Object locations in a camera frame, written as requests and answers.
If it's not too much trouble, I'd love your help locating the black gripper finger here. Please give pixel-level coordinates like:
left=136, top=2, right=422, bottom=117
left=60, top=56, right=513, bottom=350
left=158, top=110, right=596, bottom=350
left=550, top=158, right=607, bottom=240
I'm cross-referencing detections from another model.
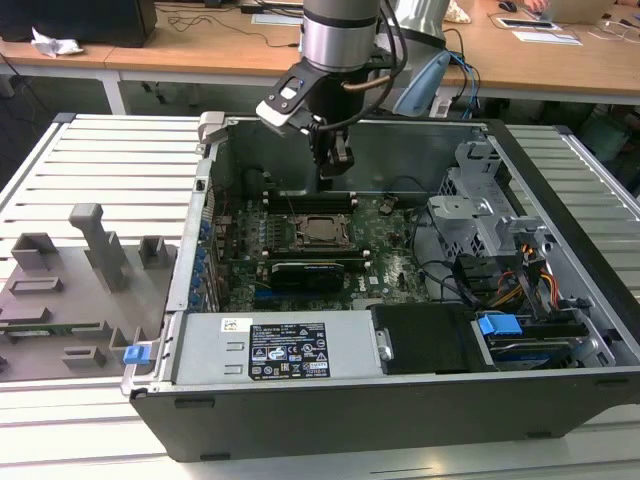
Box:
left=309, top=123, right=335, bottom=194
left=324, top=130, right=357, bottom=180

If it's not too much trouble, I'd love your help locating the silver CPU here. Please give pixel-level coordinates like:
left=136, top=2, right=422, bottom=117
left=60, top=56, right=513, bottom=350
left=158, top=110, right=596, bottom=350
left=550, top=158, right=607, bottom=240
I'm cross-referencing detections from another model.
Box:
left=306, top=218, right=345, bottom=241

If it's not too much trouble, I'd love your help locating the CPU socket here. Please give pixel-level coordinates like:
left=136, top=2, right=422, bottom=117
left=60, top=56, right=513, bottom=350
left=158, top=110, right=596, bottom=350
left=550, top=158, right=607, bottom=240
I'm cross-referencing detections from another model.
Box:
left=292, top=212, right=361, bottom=255

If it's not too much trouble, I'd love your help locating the pale blue teach pendant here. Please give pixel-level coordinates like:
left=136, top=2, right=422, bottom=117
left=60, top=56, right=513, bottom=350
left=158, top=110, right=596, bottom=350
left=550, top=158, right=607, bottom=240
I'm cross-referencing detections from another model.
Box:
left=392, top=49, right=452, bottom=117

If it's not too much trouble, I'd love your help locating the white paper sheet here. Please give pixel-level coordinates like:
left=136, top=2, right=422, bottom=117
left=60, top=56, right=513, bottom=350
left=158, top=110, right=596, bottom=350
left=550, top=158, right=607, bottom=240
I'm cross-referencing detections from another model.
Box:
left=252, top=13, right=304, bottom=26
left=511, top=29, right=584, bottom=47

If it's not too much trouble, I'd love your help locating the white power adapter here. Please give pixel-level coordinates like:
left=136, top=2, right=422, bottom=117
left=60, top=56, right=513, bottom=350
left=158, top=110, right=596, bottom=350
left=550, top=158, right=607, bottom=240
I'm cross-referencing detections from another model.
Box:
left=429, top=93, right=454, bottom=119

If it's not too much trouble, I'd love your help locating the green motherboard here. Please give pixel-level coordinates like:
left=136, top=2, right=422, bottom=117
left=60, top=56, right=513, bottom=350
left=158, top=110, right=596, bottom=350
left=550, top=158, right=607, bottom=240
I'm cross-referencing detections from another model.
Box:
left=212, top=192, right=436, bottom=311

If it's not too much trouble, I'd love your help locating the wooden desk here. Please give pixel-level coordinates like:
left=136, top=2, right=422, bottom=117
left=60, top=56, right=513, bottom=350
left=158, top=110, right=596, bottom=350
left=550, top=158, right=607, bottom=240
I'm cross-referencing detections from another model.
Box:
left=104, top=0, right=640, bottom=107
left=0, top=38, right=124, bottom=81

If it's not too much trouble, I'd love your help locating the black graphics card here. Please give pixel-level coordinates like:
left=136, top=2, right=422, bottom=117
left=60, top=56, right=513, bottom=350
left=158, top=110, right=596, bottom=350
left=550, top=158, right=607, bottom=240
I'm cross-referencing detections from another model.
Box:
left=269, top=259, right=346, bottom=294

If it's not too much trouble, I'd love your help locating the metal drive cage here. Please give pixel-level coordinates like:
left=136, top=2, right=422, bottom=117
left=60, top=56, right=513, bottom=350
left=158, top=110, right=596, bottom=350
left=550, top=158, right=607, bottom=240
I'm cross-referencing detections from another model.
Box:
left=427, top=139, right=556, bottom=261

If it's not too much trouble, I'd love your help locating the floral patterned cloth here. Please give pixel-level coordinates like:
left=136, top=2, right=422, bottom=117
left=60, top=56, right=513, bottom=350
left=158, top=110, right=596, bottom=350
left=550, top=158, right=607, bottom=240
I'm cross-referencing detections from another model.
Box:
left=444, top=0, right=474, bottom=25

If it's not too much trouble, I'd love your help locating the black plastic shroud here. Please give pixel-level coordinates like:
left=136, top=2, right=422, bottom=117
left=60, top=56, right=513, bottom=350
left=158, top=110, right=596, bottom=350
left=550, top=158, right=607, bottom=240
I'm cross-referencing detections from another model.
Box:
left=372, top=302, right=496, bottom=376

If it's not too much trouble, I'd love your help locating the white tablet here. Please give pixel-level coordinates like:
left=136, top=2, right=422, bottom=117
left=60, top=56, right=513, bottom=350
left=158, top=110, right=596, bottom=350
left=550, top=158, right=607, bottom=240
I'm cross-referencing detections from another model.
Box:
left=498, top=17, right=561, bottom=31

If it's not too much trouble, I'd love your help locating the grey power supply unit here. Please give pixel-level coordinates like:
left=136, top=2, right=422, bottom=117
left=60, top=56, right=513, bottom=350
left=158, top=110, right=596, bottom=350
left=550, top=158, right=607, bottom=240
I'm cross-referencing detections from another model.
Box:
left=172, top=310, right=386, bottom=386

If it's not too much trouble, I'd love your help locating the blue disk carrier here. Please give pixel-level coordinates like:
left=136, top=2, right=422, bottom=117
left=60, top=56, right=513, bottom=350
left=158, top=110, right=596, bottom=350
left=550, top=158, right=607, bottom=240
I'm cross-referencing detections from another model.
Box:
left=477, top=312, right=524, bottom=350

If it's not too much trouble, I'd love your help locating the silver laptop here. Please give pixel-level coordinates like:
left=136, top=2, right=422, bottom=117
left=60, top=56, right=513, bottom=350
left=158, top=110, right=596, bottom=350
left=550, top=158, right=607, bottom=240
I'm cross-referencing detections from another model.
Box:
left=542, top=0, right=614, bottom=25

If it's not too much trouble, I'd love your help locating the black PC case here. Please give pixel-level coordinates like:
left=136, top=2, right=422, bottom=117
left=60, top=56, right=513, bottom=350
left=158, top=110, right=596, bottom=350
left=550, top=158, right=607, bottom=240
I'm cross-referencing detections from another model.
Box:
left=122, top=110, right=640, bottom=464

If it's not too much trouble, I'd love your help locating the dark green chair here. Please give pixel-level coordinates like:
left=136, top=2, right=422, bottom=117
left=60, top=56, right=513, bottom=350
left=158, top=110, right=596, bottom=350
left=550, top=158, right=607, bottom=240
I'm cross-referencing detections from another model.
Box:
left=582, top=107, right=632, bottom=162

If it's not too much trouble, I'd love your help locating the black monitor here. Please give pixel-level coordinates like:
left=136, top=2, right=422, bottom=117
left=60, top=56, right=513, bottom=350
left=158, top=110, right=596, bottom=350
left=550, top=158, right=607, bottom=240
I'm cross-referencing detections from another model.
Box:
left=0, top=0, right=159, bottom=49

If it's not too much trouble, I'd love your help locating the hard disk drive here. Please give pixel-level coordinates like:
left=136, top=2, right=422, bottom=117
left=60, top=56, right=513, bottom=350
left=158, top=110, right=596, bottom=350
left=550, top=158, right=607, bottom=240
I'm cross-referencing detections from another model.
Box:
left=487, top=337, right=576, bottom=372

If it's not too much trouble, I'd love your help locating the blue plastic case latch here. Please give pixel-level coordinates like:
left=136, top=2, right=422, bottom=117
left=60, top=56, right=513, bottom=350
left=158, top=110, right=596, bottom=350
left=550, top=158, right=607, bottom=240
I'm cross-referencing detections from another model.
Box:
left=122, top=343, right=152, bottom=366

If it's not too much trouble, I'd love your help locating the crumpled white paper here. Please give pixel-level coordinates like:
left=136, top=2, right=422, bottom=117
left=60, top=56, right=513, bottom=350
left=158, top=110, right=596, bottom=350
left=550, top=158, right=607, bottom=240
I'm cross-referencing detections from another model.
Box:
left=30, top=27, right=85, bottom=59

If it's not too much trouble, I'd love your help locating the grey parts rack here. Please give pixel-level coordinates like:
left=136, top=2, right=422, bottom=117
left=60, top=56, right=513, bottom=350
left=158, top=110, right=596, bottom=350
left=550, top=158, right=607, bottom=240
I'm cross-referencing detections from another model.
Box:
left=0, top=202, right=179, bottom=381

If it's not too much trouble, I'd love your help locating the green RAM stick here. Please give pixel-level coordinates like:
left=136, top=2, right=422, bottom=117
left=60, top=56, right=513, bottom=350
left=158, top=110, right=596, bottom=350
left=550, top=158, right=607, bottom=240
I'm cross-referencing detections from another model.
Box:
left=0, top=322, right=101, bottom=336

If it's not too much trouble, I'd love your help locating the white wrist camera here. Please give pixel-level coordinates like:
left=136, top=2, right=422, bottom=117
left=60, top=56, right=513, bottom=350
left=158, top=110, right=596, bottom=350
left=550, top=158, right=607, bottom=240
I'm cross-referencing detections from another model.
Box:
left=254, top=73, right=315, bottom=137

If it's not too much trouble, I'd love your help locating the grey case latch handle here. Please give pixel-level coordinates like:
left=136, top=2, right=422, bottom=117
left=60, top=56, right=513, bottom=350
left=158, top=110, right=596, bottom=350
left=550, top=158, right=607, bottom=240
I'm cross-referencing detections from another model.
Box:
left=197, top=110, right=230, bottom=147

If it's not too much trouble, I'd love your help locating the blue cable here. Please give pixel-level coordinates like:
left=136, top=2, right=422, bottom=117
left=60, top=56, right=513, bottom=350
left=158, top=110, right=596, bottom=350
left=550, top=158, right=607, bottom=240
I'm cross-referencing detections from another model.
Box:
left=449, top=52, right=482, bottom=121

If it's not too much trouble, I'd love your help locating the yellow red wire bundle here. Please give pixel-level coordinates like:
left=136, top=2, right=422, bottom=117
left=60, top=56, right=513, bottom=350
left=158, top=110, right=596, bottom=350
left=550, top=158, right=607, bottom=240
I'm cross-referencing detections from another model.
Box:
left=492, top=269, right=559, bottom=309

